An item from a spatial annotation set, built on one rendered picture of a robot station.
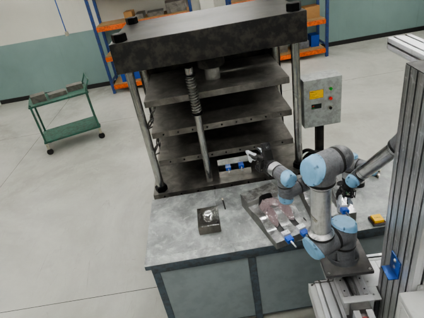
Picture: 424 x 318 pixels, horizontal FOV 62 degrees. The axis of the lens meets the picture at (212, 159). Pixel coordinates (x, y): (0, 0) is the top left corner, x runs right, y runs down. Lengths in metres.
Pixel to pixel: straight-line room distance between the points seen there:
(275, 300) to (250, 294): 0.20
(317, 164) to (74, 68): 8.11
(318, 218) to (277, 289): 1.21
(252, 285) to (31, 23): 7.78
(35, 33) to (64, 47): 0.64
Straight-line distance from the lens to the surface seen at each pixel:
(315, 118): 2.97
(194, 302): 2.71
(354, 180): 2.03
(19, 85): 9.71
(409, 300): 1.57
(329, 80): 2.89
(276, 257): 2.46
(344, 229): 1.74
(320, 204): 1.54
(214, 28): 2.43
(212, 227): 2.40
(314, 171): 1.41
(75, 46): 8.98
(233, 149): 2.86
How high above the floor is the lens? 2.44
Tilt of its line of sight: 30 degrees down
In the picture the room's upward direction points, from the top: 10 degrees counter-clockwise
